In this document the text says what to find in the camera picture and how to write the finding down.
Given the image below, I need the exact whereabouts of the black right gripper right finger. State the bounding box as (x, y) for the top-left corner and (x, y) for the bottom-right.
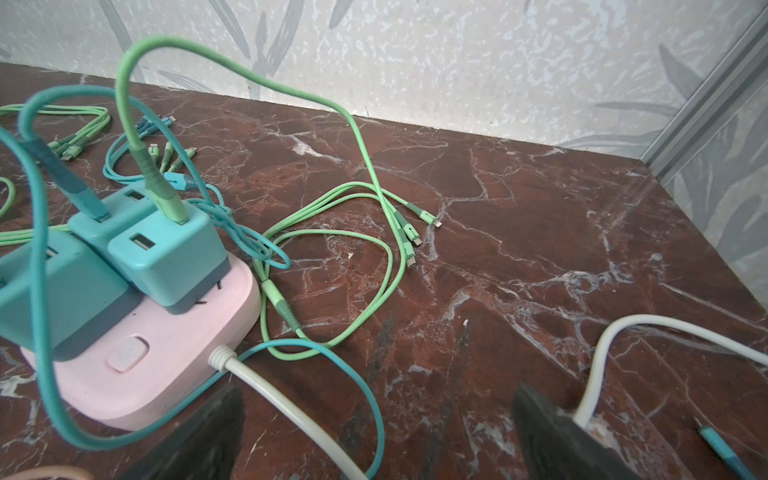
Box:
(511, 384), (639, 479)

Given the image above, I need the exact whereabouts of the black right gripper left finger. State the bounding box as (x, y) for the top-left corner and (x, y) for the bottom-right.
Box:
(121, 385), (245, 479)

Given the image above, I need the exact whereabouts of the teal charger on pink strip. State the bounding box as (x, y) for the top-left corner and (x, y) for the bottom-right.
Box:
(68, 181), (230, 315)

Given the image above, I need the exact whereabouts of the white power cord pink strip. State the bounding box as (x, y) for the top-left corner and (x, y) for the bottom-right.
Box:
(208, 345), (367, 479)

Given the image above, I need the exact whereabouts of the teal loose cable right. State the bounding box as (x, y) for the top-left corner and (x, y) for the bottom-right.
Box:
(695, 418), (758, 480)

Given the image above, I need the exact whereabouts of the light green usb cable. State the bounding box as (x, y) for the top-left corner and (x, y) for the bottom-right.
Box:
(113, 34), (444, 362)

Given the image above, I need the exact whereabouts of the green multi-head cable far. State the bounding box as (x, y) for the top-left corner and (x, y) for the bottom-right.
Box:
(0, 103), (113, 162)

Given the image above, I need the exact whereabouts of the teal usb cable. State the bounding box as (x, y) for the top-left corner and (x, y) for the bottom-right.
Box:
(0, 84), (386, 480)

